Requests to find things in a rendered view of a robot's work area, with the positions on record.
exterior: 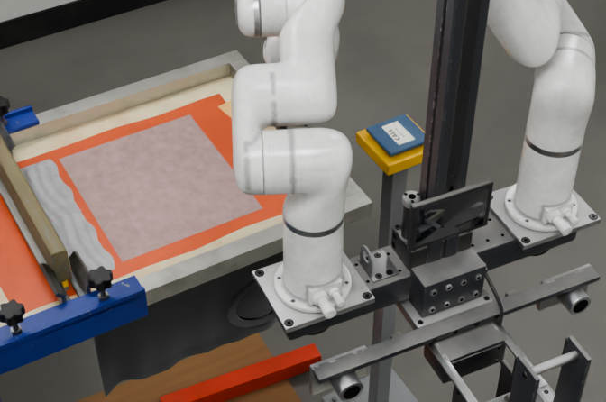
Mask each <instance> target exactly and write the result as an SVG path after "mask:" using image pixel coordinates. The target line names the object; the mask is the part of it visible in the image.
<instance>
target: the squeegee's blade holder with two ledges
mask: <svg viewBox="0 0 606 402"><path fill-rule="evenodd" d="M0 195H1V196H2V198H3V200H4V201H5V204H6V206H7V207H8V209H9V211H10V213H11V215H12V217H13V219H14V220H15V222H16V224H17V226H18V228H19V230H20V231H21V233H22V235H23V238H24V239H25V241H26V242H27V244H28V246H29V248H30V250H31V252H32V254H33V256H34V258H35V259H36V261H37V263H38V265H39V266H40V265H41V263H44V264H47V262H46V260H45V259H44V258H43V256H42V254H41V251H40V250H39V248H38V246H37V244H36V242H35V240H34V239H33V238H32V235H31V233H30V231H29V230H28V228H27V226H26V224H25V222H24V221H23V219H22V217H21V215H20V213H19V212H18V210H17V208H16V206H15V204H14V202H13V200H12V198H11V197H10V195H9V193H8V192H7V190H6V188H5V185H4V183H3V182H2V180H1V179H0ZM47 265H48V264H47Z"/></svg>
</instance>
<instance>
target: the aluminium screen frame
mask: <svg viewBox="0 0 606 402"><path fill-rule="evenodd" d="M248 65H250V64H249V63H248V62H247V61H246V60H245V59H244V58H243V56H242V55H241V54H240V53H239V52H238V51H237V50H234V51H231V52H228V53H225V54H222V55H219V56H216V57H213V58H211V59H206V60H202V61H200V62H197V63H194V64H191V65H188V66H186V67H183V68H180V69H174V70H172V71H169V72H166V73H163V74H160V75H158V76H155V77H151V78H146V79H144V80H141V81H138V82H135V83H132V84H130V85H126V86H123V87H119V88H116V89H113V90H110V91H107V92H105V93H101V94H98V95H95V96H91V97H88V98H85V99H82V100H79V101H76V102H73V103H70V104H67V105H63V106H60V107H57V108H54V109H51V110H48V111H45V112H42V113H39V114H36V116H37V118H38V119H39V121H40V124H37V125H34V126H32V127H29V128H26V129H23V130H21V131H18V132H13V133H10V136H11V138H12V140H13V141H14V144H15V146H17V145H20V144H23V143H26V142H30V141H33V140H36V139H39V138H41V137H44V136H47V135H50V134H53V133H56V132H60V131H64V130H67V129H69V128H72V127H75V126H78V125H81V124H83V123H88V122H91V121H94V120H96V119H99V118H102V117H105V116H108V115H110V114H115V113H118V112H121V111H123V110H126V109H129V108H132V107H135V106H137V105H142V104H145V103H149V102H151V101H154V100H157V99H160V98H163V97H165V96H170V95H173V94H176V93H178V92H181V91H184V90H187V89H190V88H192V87H197V86H200V85H203V84H206V83H208V82H211V81H214V80H217V79H219V78H224V77H227V76H231V77H232V79H234V76H235V74H236V72H237V71H238V70H239V69H241V68H242V67H244V66H248ZM369 216H372V201H371V199H370V198H369V197H367V196H366V195H365V194H364V193H363V191H362V190H361V189H360V188H359V187H358V186H357V185H356V183H355V182H354V181H353V180H352V179H351V178H349V181H348V185H347V189H346V195H345V205H344V226H347V225H349V224H353V223H355V222H358V221H360V220H362V219H364V218H367V217H369ZM282 251H283V225H282V223H280V224H275V225H273V226H271V227H269V228H266V229H264V230H261V231H259V232H257V233H253V234H250V235H248V236H245V237H243V238H241V239H239V240H236V241H233V242H229V243H228V244H225V245H223V246H220V247H217V248H215V249H213V250H211V251H207V252H204V253H202V254H199V255H197V256H195V257H192V258H190V259H187V260H184V261H181V262H179V263H176V264H174V265H171V266H169V267H167V268H165V269H162V270H158V271H155V272H153V273H151V274H149V275H146V276H144V277H141V278H138V281H139V282H140V284H141V285H142V287H144V288H145V293H146V299H147V306H148V305H151V304H153V303H156V302H158V301H161V300H162V299H165V298H167V297H171V296H174V295H176V294H178V293H180V292H183V291H185V290H188V289H190V288H193V287H196V286H198V285H201V284H203V283H206V282H208V281H210V280H212V279H216V278H219V277H221V276H224V275H225V274H227V273H230V272H232V271H235V270H238V269H240V268H243V267H245V266H248V265H250V264H253V263H255V262H257V261H259V260H263V259H266V258H268V257H270V256H272V255H275V254H277V253H280V252H282Z"/></svg>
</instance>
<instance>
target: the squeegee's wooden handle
mask: <svg viewBox="0 0 606 402"><path fill-rule="evenodd" d="M0 179H1V180H2V182H3V183H4V185H5V188H6V190H7V192H8V193H9V195H10V197H11V198H12V200H13V202H14V204H15V206H16V208H17V210H18V212H19V213H20V215H21V217H22V219H23V221H24V222H25V224H26V226H27V228H28V230H29V231H30V233H31V235H32V238H33V239H34V240H35V242H36V244H37V246H38V248H39V250H40V251H41V254H42V256H43V258H44V259H45V260H46V262H47V264H48V265H49V266H50V268H51V270H52V272H53V274H54V276H55V278H56V279H57V281H58V282H59V283H60V282H62V281H65V280H67V279H72V274H71V269H70V265H69V256H68V252H67V250H66V248H65V246H64V245H63V243H62V241H61V239H60V238H59V236H58V234H57V233H56V231H55V229H54V227H53V226H52V224H51V221H50V220H49V218H48V216H47V215H46V214H45V212H44V210H43V208H42V207H41V204H40V202H39V201H38V199H37V197H36V195H34V193H33V191H32V189H31V187H30V185H29V183H28V182H27V180H26V178H25V176H24V175H23V173H22V171H21V170H20V168H19V166H18V164H17V163H16V161H15V159H14V157H13V155H12V153H11V152H10V151H9V149H8V147H7V145H6V144H5V141H4V139H3V138H2V136H1V134H0Z"/></svg>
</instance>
